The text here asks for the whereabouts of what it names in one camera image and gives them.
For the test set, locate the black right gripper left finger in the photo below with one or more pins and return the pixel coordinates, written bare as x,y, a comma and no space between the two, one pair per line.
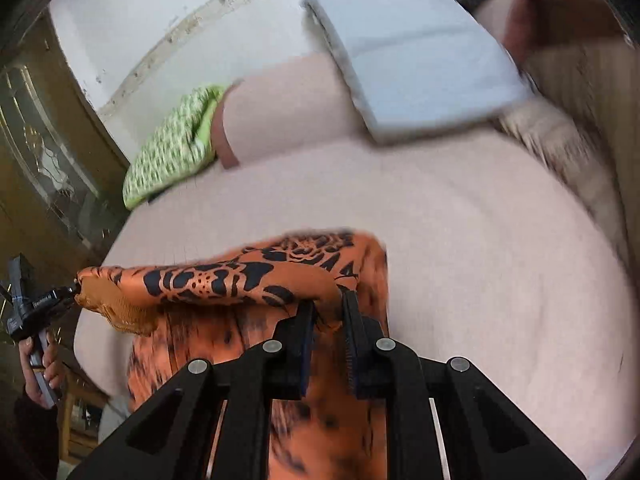
276,369

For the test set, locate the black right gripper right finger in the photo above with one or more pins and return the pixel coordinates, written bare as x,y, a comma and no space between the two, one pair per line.
381,368

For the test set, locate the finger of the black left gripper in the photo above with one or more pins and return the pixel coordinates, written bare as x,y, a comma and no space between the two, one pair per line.
65,297

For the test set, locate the orange black floral garment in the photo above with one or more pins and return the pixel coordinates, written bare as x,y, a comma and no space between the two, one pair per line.
217,309

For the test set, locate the black sleeved left forearm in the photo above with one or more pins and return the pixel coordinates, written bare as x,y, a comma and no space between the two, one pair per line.
36,429

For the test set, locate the person's left hand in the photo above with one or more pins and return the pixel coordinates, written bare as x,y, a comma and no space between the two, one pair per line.
41,380

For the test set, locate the glass wooden cabinet door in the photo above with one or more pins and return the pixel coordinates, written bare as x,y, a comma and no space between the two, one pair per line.
61,173

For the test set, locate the blue denim jeans leg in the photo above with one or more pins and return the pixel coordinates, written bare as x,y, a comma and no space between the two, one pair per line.
115,412

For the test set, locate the wooden stool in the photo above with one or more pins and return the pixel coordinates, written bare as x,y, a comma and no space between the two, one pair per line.
79,417

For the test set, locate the green patterned cloth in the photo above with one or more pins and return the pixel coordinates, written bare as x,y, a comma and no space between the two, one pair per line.
177,149

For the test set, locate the pink pillow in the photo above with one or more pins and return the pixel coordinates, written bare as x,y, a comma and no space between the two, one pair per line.
301,102

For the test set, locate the beige striped pillow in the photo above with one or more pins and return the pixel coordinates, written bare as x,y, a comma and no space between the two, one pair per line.
576,157

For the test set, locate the light blue folded blanket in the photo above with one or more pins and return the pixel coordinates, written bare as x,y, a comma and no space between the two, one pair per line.
418,67

